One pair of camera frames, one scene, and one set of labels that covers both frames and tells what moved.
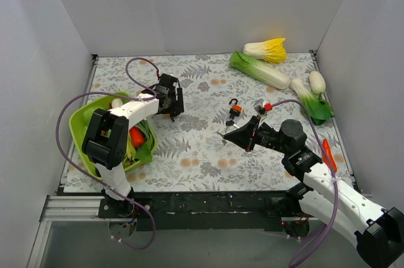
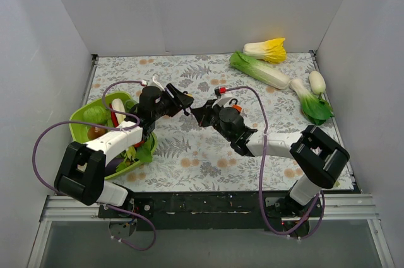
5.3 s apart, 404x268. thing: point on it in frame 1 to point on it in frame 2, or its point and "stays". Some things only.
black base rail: (208, 210) stays
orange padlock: (235, 109) stays
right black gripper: (252, 134) to (207, 115)
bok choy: (319, 109) stays
